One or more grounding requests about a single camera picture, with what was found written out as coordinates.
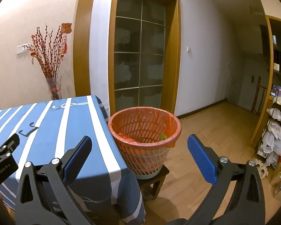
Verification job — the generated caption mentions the light green plastic bag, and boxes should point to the light green plastic bag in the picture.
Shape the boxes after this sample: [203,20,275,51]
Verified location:
[159,133,168,141]

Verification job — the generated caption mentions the wooden shelf unit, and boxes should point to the wooden shelf unit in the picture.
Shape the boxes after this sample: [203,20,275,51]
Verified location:
[251,15,281,148]

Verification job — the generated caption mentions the white wall socket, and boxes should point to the white wall socket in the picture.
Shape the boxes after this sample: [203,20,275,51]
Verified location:
[16,43,29,55]

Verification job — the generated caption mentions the red dried branches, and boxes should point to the red dried branches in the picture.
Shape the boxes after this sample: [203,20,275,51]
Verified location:
[29,25,65,79]

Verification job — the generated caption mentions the red hanging ornament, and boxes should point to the red hanging ornament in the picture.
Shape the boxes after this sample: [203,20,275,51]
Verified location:
[61,23,72,57]

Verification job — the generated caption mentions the small wooden stool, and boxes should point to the small wooden stool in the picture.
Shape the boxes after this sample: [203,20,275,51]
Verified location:
[138,165,170,202]

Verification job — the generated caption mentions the glass panel door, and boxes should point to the glass panel door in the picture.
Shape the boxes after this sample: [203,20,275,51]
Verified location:
[108,0,181,113]

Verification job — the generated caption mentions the blue white striped tablecloth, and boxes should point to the blue white striped tablecloth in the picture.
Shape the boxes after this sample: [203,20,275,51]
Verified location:
[0,95,146,224]

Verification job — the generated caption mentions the orange lined trash basket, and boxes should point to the orange lined trash basket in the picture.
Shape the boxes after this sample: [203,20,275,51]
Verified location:
[108,107,182,179]

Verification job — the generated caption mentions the metal rack with bags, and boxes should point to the metal rack with bags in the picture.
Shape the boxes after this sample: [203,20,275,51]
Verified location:
[257,90,281,168]

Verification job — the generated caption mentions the glass vase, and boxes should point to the glass vase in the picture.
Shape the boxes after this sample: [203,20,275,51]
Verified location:
[46,78,62,100]

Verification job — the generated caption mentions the orange plastic bag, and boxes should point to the orange plastic bag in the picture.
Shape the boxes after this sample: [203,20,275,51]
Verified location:
[118,133,138,144]

